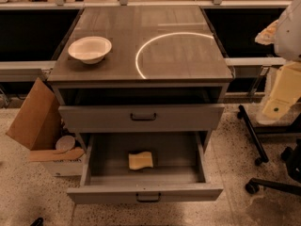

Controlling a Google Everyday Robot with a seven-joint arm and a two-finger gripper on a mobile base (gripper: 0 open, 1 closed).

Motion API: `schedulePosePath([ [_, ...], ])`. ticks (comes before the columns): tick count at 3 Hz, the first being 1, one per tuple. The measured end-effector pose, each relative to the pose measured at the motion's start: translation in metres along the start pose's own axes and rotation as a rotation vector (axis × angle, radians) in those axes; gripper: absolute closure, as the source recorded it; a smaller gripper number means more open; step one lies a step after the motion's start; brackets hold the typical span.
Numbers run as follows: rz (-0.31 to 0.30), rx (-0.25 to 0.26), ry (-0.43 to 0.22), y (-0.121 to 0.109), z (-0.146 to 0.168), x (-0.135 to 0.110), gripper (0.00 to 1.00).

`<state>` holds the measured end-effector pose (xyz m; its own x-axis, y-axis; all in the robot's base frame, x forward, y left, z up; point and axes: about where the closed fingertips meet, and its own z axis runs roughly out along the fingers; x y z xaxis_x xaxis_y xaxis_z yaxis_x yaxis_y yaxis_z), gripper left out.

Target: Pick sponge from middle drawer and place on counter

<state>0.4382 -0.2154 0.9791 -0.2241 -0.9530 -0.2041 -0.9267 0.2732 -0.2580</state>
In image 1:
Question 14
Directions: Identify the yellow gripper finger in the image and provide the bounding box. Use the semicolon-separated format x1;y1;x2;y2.
262;61;301;120

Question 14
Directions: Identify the yellow sponge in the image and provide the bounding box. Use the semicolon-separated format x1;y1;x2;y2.
129;152;153;170

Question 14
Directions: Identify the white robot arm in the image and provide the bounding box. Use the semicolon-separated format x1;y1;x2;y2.
262;0;301;120

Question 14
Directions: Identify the upper grey drawer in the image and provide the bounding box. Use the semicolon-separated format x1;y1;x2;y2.
59;104;224;133

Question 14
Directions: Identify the grey drawer cabinet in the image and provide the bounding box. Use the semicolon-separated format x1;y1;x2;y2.
48;6;233;147

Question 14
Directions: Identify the open middle drawer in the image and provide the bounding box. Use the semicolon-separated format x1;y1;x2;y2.
67;132;223;204

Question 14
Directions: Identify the black office chair base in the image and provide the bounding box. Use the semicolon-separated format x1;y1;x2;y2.
245;140;301;196

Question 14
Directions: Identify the white bowl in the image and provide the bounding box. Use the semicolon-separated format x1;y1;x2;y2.
68;36;112;64

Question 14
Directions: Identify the cardboard box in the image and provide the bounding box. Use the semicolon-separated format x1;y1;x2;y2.
7;78;86;176

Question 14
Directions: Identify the black upper drawer handle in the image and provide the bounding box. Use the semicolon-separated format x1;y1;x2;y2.
130;113;157;121

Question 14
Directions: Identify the black drawer handle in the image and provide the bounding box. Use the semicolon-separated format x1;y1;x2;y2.
130;113;157;121
135;193;161;203

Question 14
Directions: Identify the black middle drawer handle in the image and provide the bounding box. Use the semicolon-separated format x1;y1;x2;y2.
135;193;161;203

